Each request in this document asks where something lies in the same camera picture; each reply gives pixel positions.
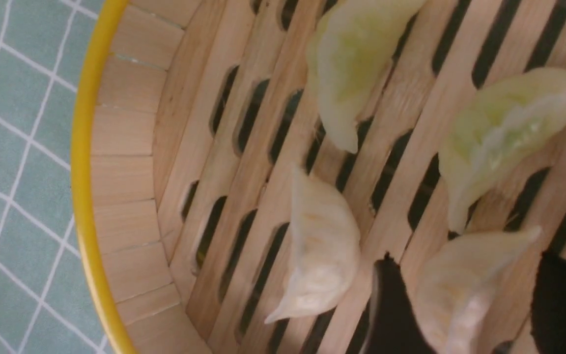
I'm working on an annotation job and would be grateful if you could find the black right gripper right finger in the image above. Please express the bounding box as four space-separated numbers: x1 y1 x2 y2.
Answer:
531 251 566 354

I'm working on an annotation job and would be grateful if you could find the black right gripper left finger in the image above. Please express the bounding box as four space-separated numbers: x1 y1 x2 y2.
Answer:
360 253 435 354

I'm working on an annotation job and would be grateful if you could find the cream white dumpling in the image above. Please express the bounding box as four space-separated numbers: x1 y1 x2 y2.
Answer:
264 166 361 324
412 226 543 354

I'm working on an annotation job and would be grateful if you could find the pale green dumpling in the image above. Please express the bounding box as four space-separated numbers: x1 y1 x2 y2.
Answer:
438 67 566 233
306 0 425 154

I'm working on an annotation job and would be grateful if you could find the bamboo steamer tray yellow rim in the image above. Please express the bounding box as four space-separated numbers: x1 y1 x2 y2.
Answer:
71 0 566 354

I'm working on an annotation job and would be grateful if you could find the green checkered tablecloth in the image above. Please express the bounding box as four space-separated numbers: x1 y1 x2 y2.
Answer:
0 0 113 354

